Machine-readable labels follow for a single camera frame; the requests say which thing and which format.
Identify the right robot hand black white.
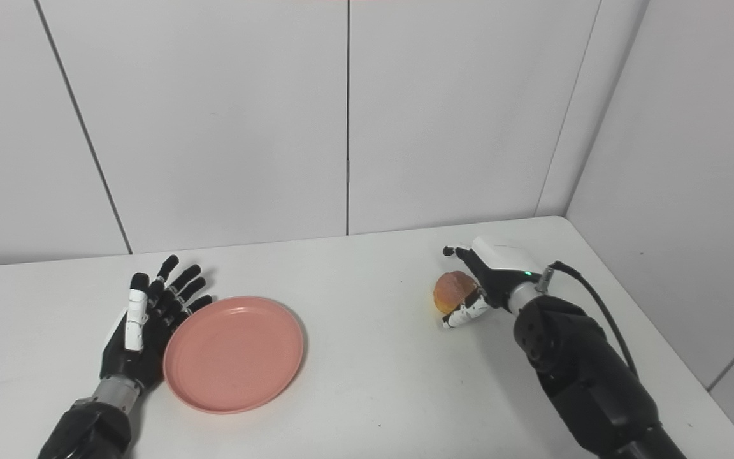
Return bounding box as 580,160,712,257
441,235,545,330

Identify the cream puff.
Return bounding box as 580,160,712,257
433,270,479,316

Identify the pink plate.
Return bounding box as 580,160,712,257
162,295,306,416

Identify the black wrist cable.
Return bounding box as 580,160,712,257
535,260,639,378

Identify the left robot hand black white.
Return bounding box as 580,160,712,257
99,254,214,393

